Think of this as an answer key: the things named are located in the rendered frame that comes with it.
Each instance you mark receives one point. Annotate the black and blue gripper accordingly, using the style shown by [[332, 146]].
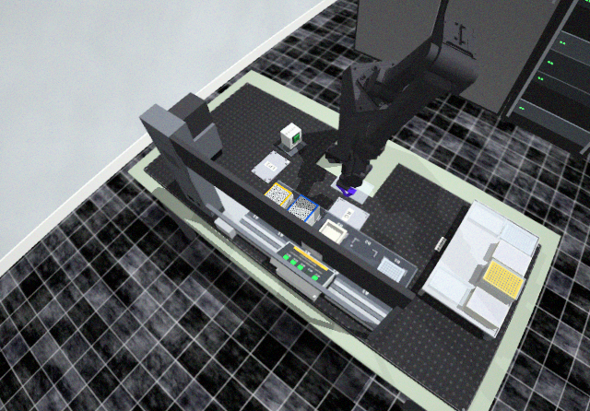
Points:
[[343, 187]]

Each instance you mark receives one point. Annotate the white ready panel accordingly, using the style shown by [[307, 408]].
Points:
[[291, 140]]

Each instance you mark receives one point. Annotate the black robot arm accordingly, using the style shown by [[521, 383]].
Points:
[[437, 67]]

